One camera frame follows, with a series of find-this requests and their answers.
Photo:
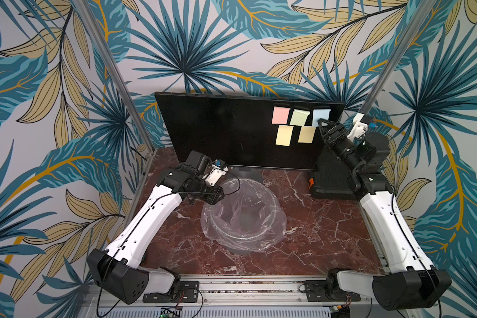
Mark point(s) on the pink sticky note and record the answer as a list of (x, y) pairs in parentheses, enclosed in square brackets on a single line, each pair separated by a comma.
[(280, 115)]

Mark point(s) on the blue sticky note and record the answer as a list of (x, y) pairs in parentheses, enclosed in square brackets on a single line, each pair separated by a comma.
[(320, 114)]

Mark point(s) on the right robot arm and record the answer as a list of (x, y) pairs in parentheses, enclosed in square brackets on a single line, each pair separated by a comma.
[(412, 281)]

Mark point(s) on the left aluminium frame post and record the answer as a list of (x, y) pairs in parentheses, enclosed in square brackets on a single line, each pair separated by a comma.
[(91, 24)]

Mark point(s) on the bin with clear plastic bag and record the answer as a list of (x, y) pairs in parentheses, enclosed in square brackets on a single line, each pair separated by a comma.
[(249, 219)]

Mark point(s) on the black flat monitor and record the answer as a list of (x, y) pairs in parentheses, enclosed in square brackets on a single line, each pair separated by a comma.
[(239, 129)]

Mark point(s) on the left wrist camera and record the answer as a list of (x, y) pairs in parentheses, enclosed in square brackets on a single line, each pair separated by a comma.
[(218, 169)]

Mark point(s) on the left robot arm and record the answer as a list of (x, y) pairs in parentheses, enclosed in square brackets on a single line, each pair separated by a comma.
[(116, 269)]

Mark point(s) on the green sticky note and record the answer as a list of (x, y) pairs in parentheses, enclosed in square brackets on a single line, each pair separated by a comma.
[(299, 117)]

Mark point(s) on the yellow sticky note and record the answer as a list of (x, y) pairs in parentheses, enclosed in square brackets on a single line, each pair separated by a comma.
[(283, 137), (306, 135)]

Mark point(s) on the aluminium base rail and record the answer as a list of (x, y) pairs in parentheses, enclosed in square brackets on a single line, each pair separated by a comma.
[(240, 296)]

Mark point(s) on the grey round monitor stand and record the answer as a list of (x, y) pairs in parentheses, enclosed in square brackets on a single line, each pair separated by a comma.
[(235, 175)]

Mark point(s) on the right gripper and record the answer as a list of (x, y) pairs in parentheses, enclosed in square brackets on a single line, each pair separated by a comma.
[(338, 137)]

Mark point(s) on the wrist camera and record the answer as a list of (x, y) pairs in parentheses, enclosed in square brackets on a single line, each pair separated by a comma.
[(218, 169), (360, 126)]

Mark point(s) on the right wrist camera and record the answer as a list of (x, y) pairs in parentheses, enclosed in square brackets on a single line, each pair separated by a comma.
[(360, 126)]

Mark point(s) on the aluminium frame post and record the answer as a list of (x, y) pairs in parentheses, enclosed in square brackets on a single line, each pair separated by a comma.
[(91, 24), (398, 51)]

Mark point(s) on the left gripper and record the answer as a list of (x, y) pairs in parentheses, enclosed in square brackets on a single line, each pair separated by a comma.
[(214, 196)]

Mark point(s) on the right aluminium frame post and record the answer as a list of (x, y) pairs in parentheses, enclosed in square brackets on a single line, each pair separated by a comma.
[(398, 51)]

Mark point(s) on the black plastic tool case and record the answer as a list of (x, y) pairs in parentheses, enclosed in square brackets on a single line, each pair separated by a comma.
[(334, 178)]

